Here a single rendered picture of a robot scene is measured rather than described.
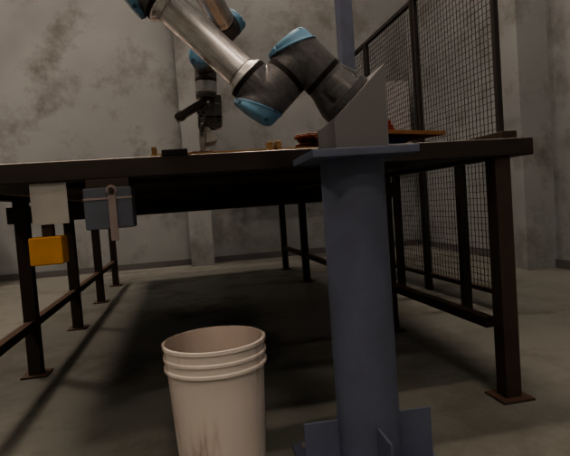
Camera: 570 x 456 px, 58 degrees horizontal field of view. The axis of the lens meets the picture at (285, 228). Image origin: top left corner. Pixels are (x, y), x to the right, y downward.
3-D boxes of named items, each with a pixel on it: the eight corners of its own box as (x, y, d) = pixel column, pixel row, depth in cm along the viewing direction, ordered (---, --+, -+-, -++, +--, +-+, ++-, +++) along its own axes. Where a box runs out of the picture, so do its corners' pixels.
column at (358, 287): (470, 496, 125) (451, 138, 120) (319, 522, 119) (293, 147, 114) (409, 430, 162) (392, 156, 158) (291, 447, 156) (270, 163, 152)
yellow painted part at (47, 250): (63, 263, 146) (56, 181, 145) (30, 266, 144) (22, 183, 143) (70, 261, 154) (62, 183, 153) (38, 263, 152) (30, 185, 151)
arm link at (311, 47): (340, 52, 128) (300, 14, 126) (304, 91, 128) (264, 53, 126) (331, 62, 140) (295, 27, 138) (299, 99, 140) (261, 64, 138)
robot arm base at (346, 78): (375, 72, 128) (346, 45, 127) (335, 117, 128) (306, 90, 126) (357, 86, 143) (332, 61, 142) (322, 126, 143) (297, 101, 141)
